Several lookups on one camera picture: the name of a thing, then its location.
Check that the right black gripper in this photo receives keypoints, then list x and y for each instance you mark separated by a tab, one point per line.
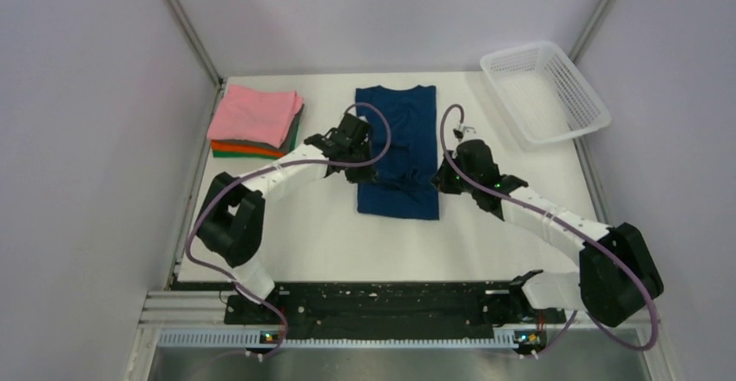
442	179

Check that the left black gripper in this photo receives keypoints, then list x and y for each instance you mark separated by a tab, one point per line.
368	174

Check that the blue t-shirt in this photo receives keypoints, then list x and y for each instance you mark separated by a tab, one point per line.
407	119

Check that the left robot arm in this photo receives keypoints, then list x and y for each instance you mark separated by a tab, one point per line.
228	232

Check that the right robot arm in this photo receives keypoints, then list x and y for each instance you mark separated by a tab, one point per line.
615	275

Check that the grey folded t-shirt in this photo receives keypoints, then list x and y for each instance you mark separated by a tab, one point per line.
290	134

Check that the pink folded t-shirt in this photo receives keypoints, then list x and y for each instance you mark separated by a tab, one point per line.
245	114

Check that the white plastic basket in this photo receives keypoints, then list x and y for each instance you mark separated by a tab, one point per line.
542	96

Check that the green folded t-shirt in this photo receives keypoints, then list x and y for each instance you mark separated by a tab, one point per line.
252	149

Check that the orange folded t-shirt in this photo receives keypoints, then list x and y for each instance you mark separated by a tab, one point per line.
226	151

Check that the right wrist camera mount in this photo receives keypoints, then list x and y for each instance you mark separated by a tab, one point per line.
464	133

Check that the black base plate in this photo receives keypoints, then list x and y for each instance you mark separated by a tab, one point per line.
391	311

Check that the left aluminium frame post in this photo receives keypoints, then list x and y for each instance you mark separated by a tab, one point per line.
193	41

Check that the aluminium frame post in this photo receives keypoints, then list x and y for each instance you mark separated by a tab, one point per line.
193	41
590	28

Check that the white slotted cable duct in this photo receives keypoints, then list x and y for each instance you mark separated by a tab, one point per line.
265	340

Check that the right aluminium frame post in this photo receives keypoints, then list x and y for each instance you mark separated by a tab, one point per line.
590	28

